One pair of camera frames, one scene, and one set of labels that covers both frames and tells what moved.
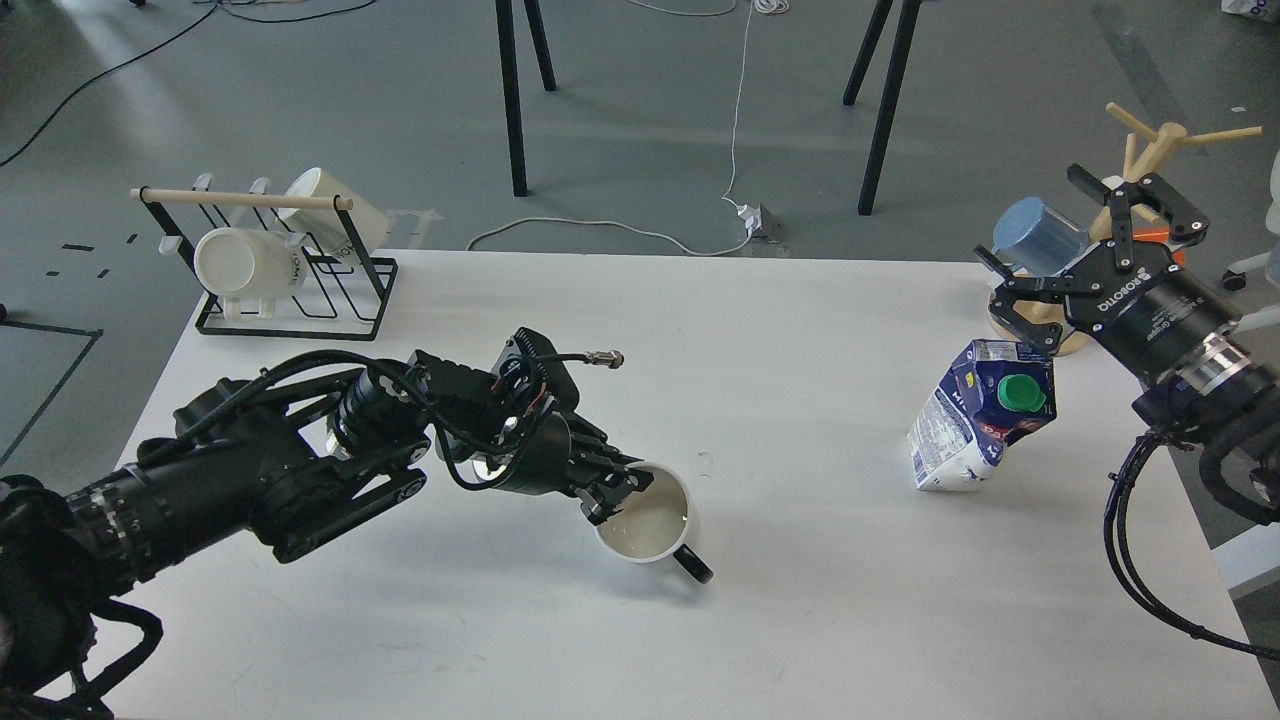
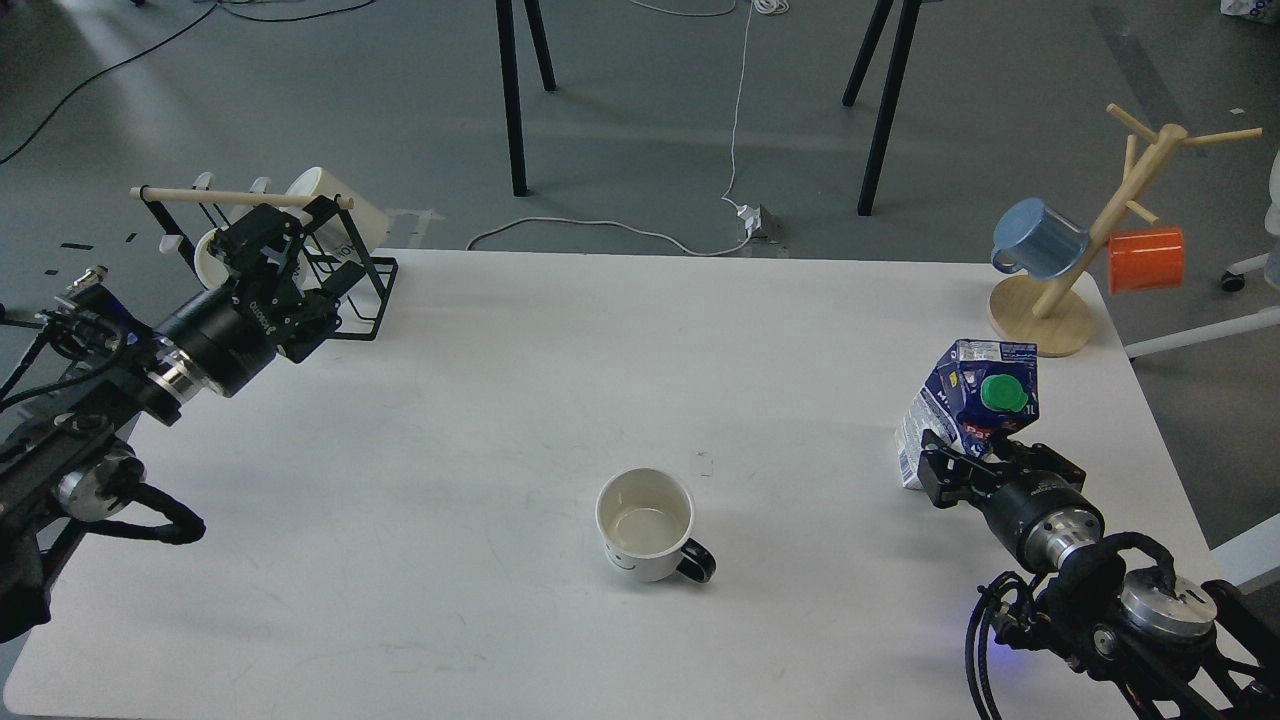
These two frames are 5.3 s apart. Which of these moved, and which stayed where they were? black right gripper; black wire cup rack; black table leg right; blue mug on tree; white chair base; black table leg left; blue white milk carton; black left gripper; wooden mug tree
Moved: blue white milk carton; black right gripper; black left gripper
Stayed: white chair base; wooden mug tree; black table leg right; blue mug on tree; black table leg left; black wire cup rack
